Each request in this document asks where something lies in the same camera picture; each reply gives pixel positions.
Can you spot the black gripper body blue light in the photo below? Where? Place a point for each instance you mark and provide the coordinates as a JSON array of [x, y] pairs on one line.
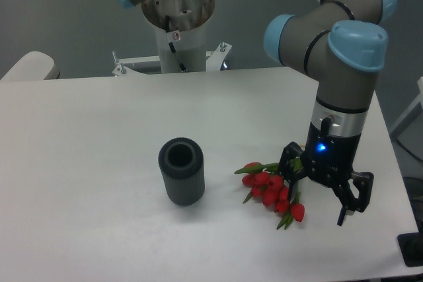
[[328, 160]]

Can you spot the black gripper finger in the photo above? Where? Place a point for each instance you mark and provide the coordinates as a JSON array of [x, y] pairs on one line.
[[293, 167], [353, 191]]

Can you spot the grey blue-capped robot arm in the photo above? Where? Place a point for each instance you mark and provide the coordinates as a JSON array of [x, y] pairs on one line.
[[340, 44]]

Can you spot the red tulip bouquet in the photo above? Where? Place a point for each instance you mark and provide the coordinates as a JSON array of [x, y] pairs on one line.
[[267, 185]]

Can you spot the black device at table edge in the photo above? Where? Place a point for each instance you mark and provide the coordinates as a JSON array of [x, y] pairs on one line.
[[410, 245]]

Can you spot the dark grey ribbed vase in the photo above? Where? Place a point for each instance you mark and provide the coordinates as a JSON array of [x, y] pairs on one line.
[[181, 162]]

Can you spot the white chair back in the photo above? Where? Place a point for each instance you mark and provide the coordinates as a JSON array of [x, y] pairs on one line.
[[34, 66]]

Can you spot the white frame at right edge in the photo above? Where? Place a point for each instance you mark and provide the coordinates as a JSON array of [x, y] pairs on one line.
[[411, 112]]

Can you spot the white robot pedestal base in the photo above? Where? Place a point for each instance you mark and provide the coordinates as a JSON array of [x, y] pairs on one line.
[[180, 28]]

